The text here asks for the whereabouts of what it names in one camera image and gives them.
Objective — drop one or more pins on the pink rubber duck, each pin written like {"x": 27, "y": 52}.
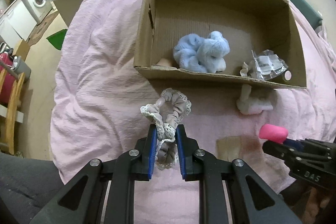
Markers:
{"x": 273, "y": 133}

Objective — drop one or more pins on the beige lace-trimmed scrunchie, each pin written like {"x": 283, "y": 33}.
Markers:
{"x": 167, "y": 156}

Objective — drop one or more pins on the green plastic bin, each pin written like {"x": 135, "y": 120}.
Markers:
{"x": 57, "y": 39}

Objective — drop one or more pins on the white washing machine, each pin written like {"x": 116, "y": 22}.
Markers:
{"x": 39, "y": 9}

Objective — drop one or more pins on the white kitchen cabinets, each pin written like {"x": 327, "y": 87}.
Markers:
{"x": 16, "y": 23}

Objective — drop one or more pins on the wooden rack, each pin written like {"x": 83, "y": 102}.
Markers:
{"x": 7, "y": 137}

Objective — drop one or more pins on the dark grey trouser leg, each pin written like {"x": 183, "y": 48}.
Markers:
{"x": 27, "y": 185}

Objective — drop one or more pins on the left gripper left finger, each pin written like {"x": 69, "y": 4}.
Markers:
{"x": 103, "y": 191}

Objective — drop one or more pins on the cream ruffled scrunchie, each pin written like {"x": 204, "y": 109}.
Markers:
{"x": 247, "y": 70}

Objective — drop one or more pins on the pink suitcase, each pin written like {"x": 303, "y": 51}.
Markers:
{"x": 9, "y": 80}

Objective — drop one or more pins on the brown cardboard box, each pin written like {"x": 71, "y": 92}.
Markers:
{"x": 250, "y": 26}

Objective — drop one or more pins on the white fluffy soft item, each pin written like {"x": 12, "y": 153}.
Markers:
{"x": 251, "y": 105}

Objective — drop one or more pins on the patterned floor rug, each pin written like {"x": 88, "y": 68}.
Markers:
{"x": 41, "y": 28}

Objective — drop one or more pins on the grey trash bin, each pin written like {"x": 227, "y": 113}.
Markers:
{"x": 19, "y": 66}

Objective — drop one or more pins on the beige makeup sponge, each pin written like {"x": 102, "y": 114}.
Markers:
{"x": 163, "y": 62}

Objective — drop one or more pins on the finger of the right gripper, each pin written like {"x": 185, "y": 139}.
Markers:
{"x": 284, "y": 152}
{"x": 311, "y": 146}

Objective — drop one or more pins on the right hand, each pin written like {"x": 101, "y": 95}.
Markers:
{"x": 316, "y": 205}

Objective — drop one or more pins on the pink bed comforter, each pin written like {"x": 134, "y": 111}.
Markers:
{"x": 99, "y": 94}

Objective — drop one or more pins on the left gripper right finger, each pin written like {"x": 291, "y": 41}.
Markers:
{"x": 229, "y": 192}

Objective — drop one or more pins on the light blue fluffy scrunchie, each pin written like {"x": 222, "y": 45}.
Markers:
{"x": 204, "y": 55}

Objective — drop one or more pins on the clear plastic packet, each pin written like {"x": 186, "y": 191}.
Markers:
{"x": 266, "y": 66}

